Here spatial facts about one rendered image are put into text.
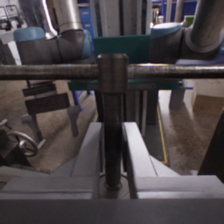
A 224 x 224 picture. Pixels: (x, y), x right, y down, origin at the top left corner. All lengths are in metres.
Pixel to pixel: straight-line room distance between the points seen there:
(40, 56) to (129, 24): 0.70
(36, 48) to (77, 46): 0.17
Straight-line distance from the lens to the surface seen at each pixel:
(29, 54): 0.55
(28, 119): 0.61
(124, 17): 1.12
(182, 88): 2.23
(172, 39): 0.91
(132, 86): 0.98
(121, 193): 0.18
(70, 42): 0.67
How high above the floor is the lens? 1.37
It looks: 36 degrees down
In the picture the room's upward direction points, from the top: 5 degrees counter-clockwise
